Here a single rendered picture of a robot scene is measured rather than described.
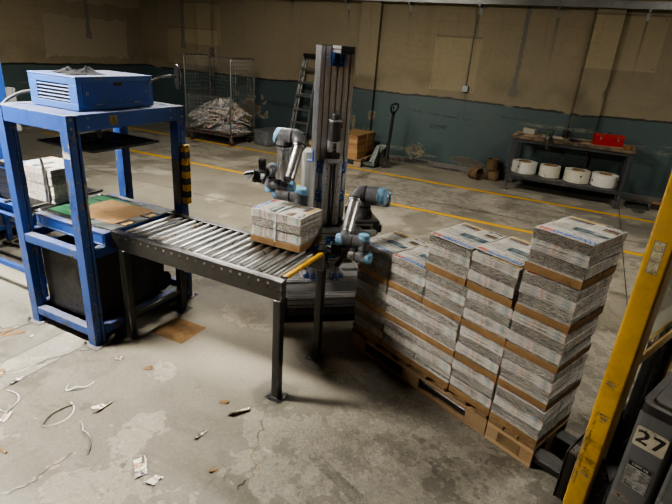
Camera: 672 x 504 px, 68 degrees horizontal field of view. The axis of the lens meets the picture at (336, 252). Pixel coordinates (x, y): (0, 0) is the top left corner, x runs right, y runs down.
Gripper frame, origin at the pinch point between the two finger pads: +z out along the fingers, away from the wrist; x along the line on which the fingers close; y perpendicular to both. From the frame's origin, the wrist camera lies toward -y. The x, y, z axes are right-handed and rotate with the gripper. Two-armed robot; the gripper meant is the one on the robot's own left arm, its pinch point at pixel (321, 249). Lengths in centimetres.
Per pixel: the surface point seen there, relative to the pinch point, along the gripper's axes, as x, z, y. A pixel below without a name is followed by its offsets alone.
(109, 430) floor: 133, 55, -77
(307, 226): 14.7, 3.6, 19.6
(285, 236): 22.9, 14.5, 12.8
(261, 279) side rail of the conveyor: 63, 4, 1
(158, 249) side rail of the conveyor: 63, 82, 0
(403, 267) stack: -3, -57, 1
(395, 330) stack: -2, -57, -44
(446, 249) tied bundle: 8, -84, 23
